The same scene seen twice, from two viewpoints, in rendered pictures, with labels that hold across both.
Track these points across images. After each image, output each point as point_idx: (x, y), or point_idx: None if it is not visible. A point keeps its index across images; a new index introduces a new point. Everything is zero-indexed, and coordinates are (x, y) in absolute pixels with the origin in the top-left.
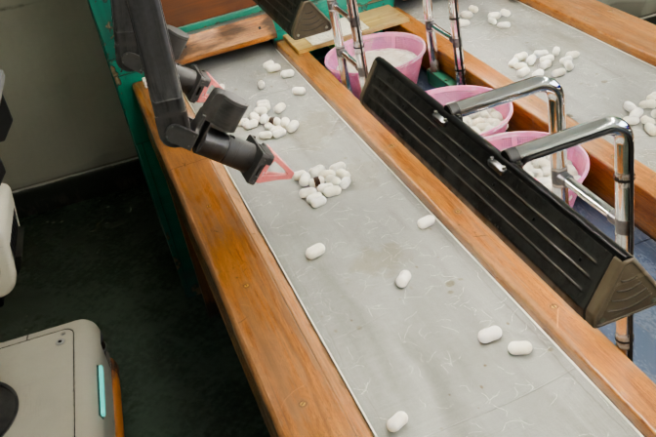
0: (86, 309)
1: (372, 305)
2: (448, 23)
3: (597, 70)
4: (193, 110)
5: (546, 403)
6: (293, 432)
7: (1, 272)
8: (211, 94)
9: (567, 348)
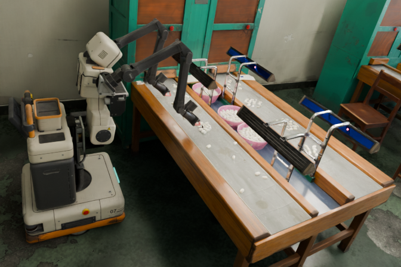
0: None
1: (227, 163)
2: (224, 83)
3: (267, 108)
4: (154, 95)
5: (272, 190)
6: (219, 190)
7: (110, 137)
8: (189, 101)
9: (275, 179)
